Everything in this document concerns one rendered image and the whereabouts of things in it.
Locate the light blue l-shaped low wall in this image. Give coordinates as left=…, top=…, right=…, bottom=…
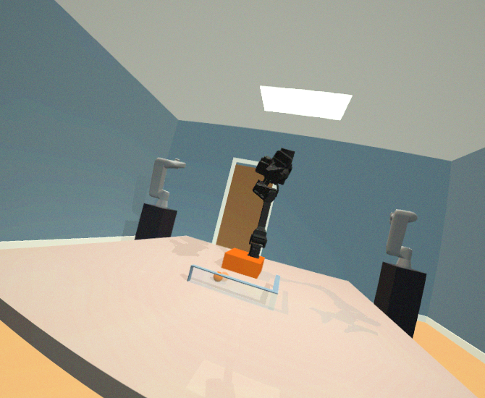
left=190, top=264, right=280, bottom=294

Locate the clear low wall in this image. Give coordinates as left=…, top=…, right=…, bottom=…
left=188, top=266, right=278, bottom=311

